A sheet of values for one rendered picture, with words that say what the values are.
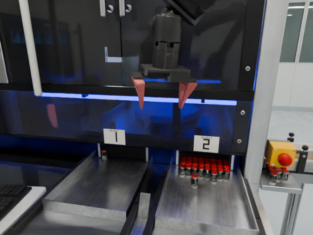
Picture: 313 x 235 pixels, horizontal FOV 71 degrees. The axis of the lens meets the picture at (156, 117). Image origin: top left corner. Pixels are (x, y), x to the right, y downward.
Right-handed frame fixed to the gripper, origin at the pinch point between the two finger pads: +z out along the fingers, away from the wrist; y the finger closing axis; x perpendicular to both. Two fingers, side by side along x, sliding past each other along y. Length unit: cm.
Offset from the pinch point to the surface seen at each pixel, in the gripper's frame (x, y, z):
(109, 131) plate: -28.0, 11.3, 20.9
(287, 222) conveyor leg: -6, -63, 57
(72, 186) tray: -17.4, 24.4, 36.1
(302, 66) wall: -339, -406, 45
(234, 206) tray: 5.0, -24.3, 31.1
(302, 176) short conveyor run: -5, -60, 32
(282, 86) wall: -349, -377, 90
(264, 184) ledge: -3, -41, 31
